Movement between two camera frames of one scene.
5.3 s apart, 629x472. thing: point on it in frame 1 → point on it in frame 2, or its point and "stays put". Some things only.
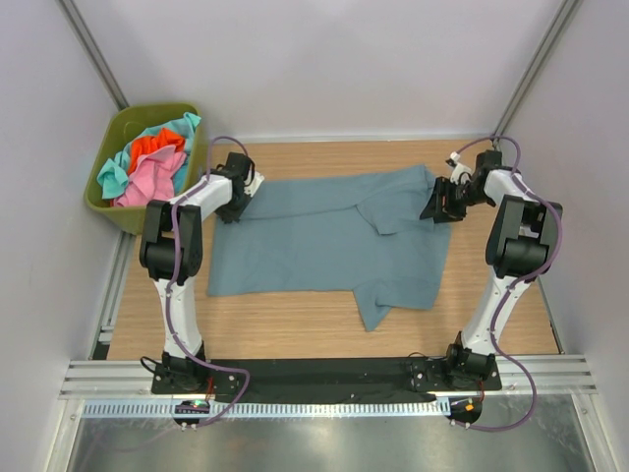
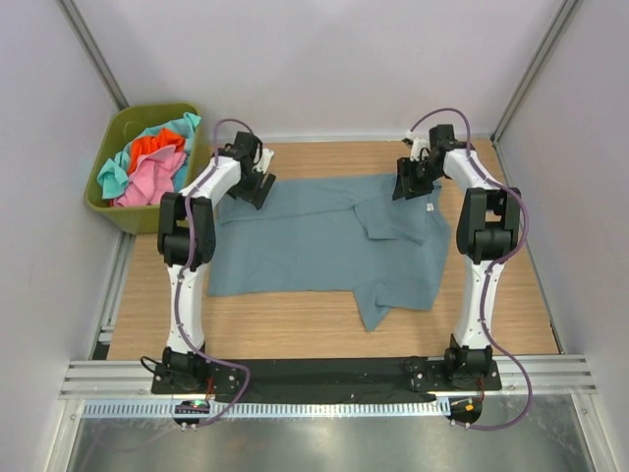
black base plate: [328, 381] stays put
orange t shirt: [163, 139] stays put
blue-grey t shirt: [358, 232] stays put
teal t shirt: [114, 174] stays put
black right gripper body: [469, 197] → [422, 176]
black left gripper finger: [231, 211] → [263, 190]
